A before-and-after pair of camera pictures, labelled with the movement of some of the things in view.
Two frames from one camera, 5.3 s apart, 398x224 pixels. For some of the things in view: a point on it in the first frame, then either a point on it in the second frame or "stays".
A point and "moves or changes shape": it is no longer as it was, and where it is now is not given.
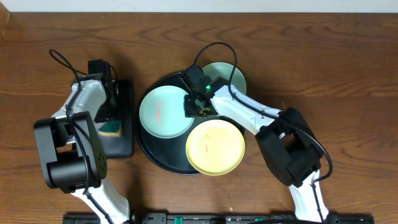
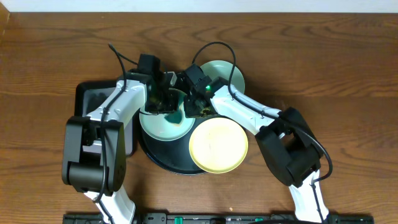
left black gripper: [99, 119] to [174, 97]
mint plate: [161, 112] stays
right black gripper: [188, 110] stays
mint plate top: [224, 71] stays
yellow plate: [215, 147] stays
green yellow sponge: [111, 128] moves or changes shape
